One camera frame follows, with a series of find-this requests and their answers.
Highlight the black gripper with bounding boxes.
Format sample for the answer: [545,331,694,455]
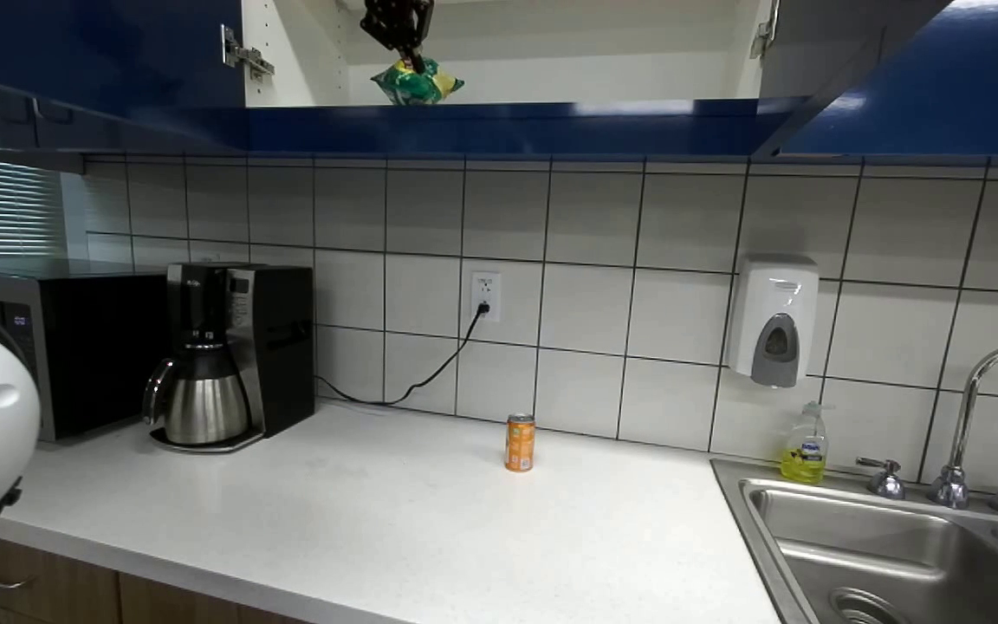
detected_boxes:
[358,0,441,62]

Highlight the green chips packet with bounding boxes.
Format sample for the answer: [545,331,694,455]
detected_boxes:
[368,53,467,110]

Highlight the metal cabinet hinge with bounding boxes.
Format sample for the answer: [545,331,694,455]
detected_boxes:
[218,22,276,82]
[752,0,784,62]

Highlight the blue cabinet door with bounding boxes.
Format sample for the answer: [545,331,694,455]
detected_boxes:
[752,0,998,162]
[0,0,250,117]

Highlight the wooden base cabinet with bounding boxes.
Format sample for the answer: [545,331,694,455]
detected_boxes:
[0,533,307,624]

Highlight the black coffee maker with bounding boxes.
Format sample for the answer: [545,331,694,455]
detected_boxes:
[150,260,320,458]

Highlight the steel coffee carafe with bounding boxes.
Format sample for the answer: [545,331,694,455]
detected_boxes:
[143,342,255,450]

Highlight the orange drink can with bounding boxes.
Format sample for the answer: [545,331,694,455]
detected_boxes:
[503,414,541,474]

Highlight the window blinds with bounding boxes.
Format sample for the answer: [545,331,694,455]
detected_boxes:
[0,150,69,268]

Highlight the black microwave oven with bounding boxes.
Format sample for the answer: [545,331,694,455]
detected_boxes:
[0,269,174,444]

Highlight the yellow dish soap bottle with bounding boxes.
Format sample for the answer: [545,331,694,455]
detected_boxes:
[777,398,832,489]

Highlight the stainless steel sink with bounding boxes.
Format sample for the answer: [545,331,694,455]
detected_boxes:
[707,458,998,624]

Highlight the chrome sink faucet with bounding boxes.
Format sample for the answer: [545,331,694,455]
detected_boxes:
[851,338,998,520]

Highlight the white wall outlet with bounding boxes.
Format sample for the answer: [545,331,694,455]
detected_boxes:
[463,269,504,325]

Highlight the black power cord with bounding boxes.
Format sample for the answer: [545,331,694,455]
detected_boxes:
[312,303,495,408]

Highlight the white wall soap dispenser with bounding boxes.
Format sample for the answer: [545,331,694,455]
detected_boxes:
[724,255,822,391]

